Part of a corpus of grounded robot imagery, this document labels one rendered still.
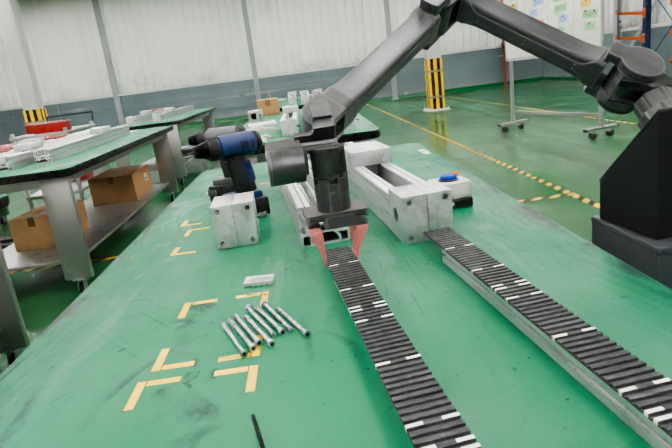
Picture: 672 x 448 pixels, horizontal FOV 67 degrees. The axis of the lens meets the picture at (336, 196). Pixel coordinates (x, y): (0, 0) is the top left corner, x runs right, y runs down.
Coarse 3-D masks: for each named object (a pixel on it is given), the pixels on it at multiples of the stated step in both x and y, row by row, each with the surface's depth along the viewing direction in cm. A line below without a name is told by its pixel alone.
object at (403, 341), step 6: (384, 342) 58; (390, 342) 58; (396, 342) 58; (402, 342) 57; (408, 342) 57; (366, 348) 58; (372, 348) 57; (378, 348) 57; (384, 348) 57; (390, 348) 57; (396, 348) 57
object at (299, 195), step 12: (312, 180) 131; (288, 192) 120; (300, 192) 114; (312, 192) 130; (288, 204) 128; (300, 204) 104; (312, 204) 114; (300, 216) 105; (300, 228) 102; (348, 228) 104; (300, 240) 106; (312, 240) 103; (324, 240) 105; (336, 240) 104
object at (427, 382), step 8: (432, 376) 51; (392, 384) 50; (400, 384) 50; (408, 384) 50; (416, 384) 50; (424, 384) 49; (432, 384) 49; (392, 392) 49; (400, 392) 49; (408, 392) 49
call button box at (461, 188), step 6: (432, 180) 120; (438, 180) 119; (444, 180) 118; (450, 180) 117; (456, 180) 117; (462, 180) 117; (468, 180) 116; (450, 186) 115; (456, 186) 115; (462, 186) 115; (468, 186) 116; (456, 192) 115; (462, 192) 116; (468, 192) 116; (456, 198) 116; (462, 198) 116; (468, 198) 116; (456, 204) 116; (462, 204) 116; (468, 204) 117
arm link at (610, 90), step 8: (616, 72) 92; (664, 72) 92; (608, 80) 94; (616, 80) 92; (624, 80) 90; (632, 80) 90; (656, 80) 90; (664, 80) 90; (608, 88) 95; (616, 88) 93; (624, 88) 92; (632, 88) 91; (640, 88) 91; (648, 88) 90; (608, 96) 95; (616, 96) 94; (624, 96) 93; (632, 96) 93; (640, 96) 93; (632, 104) 94
